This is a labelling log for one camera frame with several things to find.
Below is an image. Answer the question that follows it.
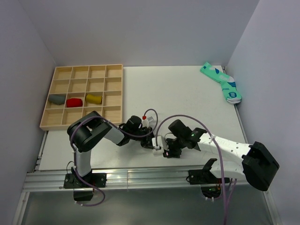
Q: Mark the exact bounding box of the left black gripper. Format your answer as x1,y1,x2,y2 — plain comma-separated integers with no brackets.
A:
130,127,155,150

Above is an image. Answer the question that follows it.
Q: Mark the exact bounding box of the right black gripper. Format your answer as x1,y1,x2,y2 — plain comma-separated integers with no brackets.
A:
163,136,186,159

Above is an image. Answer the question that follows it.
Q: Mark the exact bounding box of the yellow sock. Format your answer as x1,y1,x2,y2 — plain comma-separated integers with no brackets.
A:
86,94,102,105

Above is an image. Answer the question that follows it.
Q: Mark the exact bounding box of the white sock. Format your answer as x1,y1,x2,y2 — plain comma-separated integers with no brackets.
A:
152,149,164,157

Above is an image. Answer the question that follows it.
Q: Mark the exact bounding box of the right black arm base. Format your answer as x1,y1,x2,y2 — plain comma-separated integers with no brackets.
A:
186,169,222,199

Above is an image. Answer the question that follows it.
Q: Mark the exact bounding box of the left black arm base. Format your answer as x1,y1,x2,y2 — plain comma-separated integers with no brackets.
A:
63,171,106,202

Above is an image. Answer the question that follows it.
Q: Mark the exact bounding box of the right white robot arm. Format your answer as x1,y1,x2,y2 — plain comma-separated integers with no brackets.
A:
152,120,279,191

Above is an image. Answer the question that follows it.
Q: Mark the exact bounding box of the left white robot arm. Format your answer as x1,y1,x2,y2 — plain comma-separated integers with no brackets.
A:
67,111,157,187

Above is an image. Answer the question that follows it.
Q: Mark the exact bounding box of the wooden compartment tray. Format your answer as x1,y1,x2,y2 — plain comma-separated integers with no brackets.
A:
40,64,123,131

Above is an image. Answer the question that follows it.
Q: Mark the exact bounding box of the rolled red sock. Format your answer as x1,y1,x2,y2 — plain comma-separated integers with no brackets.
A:
66,98,83,108

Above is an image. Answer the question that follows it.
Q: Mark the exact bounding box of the rolled grey sock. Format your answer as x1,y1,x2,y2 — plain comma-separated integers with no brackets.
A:
48,94,66,105

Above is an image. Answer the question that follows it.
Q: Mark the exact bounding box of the mint green patterned sock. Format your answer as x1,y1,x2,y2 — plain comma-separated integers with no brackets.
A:
200,62,242,105

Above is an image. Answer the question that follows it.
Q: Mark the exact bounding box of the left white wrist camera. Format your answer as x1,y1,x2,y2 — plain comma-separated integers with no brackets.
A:
142,116,154,127

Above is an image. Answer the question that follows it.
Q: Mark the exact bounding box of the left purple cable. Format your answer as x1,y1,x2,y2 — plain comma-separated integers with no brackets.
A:
70,108,159,207

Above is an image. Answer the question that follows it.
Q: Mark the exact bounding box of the aluminium rail frame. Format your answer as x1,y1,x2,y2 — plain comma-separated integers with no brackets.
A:
14,66,282,225

